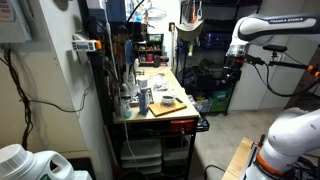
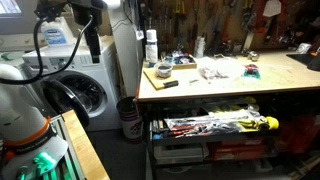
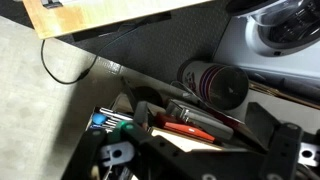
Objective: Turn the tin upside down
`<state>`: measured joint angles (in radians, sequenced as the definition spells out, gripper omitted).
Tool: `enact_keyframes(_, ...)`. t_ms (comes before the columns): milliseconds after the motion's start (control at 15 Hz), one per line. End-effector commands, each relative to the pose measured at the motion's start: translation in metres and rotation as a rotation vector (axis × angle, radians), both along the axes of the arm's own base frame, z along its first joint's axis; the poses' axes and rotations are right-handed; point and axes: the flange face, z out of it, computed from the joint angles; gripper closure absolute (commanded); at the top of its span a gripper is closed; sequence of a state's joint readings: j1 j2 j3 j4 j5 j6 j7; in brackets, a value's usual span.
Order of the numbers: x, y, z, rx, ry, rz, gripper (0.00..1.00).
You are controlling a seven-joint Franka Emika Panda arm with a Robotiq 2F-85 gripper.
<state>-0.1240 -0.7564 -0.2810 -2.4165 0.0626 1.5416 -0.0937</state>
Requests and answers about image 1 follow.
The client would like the thick black wall cable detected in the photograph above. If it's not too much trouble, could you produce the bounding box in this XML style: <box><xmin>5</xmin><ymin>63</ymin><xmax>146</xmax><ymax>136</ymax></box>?
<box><xmin>2</xmin><ymin>48</ymin><xmax>35</xmax><ymax>151</ymax></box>

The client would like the white detergent jug with handle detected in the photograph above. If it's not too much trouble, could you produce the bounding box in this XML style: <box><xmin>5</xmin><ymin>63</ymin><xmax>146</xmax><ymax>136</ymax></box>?
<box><xmin>0</xmin><ymin>143</ymin><xmax>94</xmax><ymax>180</ymax></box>

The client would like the beige hat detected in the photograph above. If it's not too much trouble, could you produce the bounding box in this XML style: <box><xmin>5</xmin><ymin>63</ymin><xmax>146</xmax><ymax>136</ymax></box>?
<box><xmin>175</xmin><ymin>19</ymin><xmax>205</xmax><ymax>43</ymax></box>

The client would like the small wooden organizer shelf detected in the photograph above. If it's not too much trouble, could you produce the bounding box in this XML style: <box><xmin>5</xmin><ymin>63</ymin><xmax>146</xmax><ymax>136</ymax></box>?
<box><xmin>134</xmin><ymin>33</ymin><xmax>165</xmax><ymax>66</ymax></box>

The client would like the green plastic basket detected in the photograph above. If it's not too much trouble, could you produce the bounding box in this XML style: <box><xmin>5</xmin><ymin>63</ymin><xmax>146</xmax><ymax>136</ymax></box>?
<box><xmin>209</xmin><ymin>90</ymin><xmax>231</xmax><ymax>114</ymax></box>

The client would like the black metal shelf rack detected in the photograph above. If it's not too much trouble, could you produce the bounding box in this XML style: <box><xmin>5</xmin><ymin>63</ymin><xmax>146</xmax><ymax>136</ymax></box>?
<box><xmin>174</xmin><ymin>0</ymin><xmax>263</xmax><ymax>116</ymax></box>

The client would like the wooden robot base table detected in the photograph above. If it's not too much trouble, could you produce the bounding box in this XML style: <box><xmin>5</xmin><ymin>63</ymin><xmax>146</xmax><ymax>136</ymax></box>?
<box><xmin>221</xmin><ymin>136</ymin><xmax>256</xmax><ymax>180</ymax></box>

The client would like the white orange power strip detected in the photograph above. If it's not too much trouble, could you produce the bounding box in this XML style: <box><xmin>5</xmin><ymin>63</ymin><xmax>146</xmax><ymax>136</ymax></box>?
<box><xmin>71</xmin><ymin>33</ymin><xmax>103</xmax><ymax>53</ymax></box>

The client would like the white plastic storage bin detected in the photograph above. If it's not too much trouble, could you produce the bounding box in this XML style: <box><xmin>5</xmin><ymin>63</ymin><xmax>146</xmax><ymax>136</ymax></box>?
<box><xmin>120</xmin><ymin>139</ymin><xmax>163</xmax><ymax>161</ymax></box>
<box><xmin>163</xmin><ymin>146</ymin><xmax>190</xmax><ymax>167</ymax></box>
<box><xmin>121</xmin><ymin>157</ymin><xmax>163</xmax><ymax>169</ymax></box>

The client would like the thin black wall cable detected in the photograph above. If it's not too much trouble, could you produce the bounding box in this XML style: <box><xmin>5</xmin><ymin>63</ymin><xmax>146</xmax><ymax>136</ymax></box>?
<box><xmin>29</xmin><ymin>79</ymin><xmax>95</xmax><ymax>114</ymax></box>

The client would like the black floor cable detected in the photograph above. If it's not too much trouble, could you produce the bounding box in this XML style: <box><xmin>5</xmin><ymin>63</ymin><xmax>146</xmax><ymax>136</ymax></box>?
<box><xmin>203</xmin><ymin>164</ymin><xmax>228</xmax><ymax>180</ymax></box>

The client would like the blue white cylindrical canister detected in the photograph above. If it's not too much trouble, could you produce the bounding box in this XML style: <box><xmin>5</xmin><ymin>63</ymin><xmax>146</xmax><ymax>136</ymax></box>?
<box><xmin>137</xmin><ymin>75</ymin><xmax>151</xmax><ymax>116</ymax></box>

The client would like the blue plastic basket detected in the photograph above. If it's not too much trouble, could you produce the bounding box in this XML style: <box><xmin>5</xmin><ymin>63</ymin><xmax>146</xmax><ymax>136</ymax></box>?
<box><xmin>194</xmin><ymin>98</ymin><xmax>213</xmax><ymax>114</ymax></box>

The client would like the blue box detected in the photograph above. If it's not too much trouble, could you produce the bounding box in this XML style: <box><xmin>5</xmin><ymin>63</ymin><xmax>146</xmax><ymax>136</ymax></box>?
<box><xmin>106</xmin><ymin>0</ymin><xmax>127</xmax><ymax>23</ymax></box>

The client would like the blue crate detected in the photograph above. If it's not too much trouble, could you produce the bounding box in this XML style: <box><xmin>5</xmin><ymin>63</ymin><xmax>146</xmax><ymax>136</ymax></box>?
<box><xmin>199</xmin><ymin>31</ymin><xmax>232</xmax><ymax>51</ymax></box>

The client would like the small blue bottle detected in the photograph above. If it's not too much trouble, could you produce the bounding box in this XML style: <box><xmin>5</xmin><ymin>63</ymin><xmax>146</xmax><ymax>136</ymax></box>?
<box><xmin>123</xmin><ymin>101</ymin><xmax>133</xmax><ymax>119</ymax></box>

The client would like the open black tool drawer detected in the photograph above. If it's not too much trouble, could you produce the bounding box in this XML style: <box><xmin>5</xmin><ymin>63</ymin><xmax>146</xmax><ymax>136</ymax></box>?
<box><xmin>196</xmin><ymin>114</ymin><xmax>211</xmax><ymax>133</ymax></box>

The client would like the white hanging cable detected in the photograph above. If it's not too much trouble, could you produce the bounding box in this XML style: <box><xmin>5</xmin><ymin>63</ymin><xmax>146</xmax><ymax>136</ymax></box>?
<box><xmin>102</xmin><ymin>0</ymin><xmax>138</xmax><ymax>163</ymax></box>

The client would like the red drawer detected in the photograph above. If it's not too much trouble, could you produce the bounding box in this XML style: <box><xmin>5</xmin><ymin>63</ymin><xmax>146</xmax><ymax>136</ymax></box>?
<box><xmin>169</xmin><ymin>119</ymin><xmax>196</xmax><ymax>134</ymax></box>

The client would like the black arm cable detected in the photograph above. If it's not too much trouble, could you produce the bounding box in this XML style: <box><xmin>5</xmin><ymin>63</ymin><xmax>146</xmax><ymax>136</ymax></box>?
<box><xmin>252</xmin><ymin>62</ymin><xmax>320</xmax><ymax>99</ymax></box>

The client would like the black frame wooden workbench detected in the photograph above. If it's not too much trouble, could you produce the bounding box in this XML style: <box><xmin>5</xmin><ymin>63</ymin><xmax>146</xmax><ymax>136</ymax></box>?
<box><xmin>111</xmin><ymin>64</ymin><xmax>201</xmax><ymax>180</ymax></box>

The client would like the wooden cutting board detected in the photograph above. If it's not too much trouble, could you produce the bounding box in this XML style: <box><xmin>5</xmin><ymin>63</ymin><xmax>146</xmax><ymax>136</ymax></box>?
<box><xmin>148</xmin><ymin>99</ymin><xmax>188</xmax><ymax>118</ymax></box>

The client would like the blue handled tool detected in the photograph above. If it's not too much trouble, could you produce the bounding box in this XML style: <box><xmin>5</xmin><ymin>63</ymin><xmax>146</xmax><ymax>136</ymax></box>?
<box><xmin>124</xmin><ymin>39</ymin><xmax>134</xmax><ymax>66</ymax></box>

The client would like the grey electrical panel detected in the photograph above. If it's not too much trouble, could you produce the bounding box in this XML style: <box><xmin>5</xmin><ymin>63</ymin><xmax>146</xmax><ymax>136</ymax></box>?
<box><xmin>0</xmin><ymin>0</ymin><xmax>33</xmax><ymax>44</ymax></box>

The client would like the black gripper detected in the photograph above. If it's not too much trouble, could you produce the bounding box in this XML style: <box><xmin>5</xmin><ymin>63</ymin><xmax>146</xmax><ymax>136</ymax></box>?
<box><xmin>221</xmin><ymin>57</ymin><xmax>243</xmax><ymax>85</ymax></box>

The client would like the clear plastic bag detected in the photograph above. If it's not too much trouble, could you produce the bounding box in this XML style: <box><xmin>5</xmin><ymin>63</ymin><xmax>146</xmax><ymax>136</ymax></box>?
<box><xmin>148</xmin><ymin>73</ymin><xmax>171</xmax><ymax>93</ymax></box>

